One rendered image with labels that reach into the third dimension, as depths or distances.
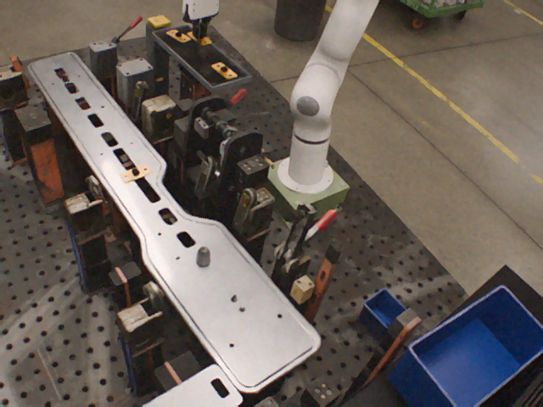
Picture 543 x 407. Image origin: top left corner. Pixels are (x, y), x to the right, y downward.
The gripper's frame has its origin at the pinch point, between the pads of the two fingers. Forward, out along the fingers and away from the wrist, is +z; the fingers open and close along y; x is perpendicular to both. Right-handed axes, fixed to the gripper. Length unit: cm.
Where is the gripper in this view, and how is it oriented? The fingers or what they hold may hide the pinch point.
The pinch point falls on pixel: (199, 30)
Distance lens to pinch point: 152.9
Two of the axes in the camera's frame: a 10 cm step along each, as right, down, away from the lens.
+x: 6.5, 6.1, -4.5
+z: -1.5, 6.8, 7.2
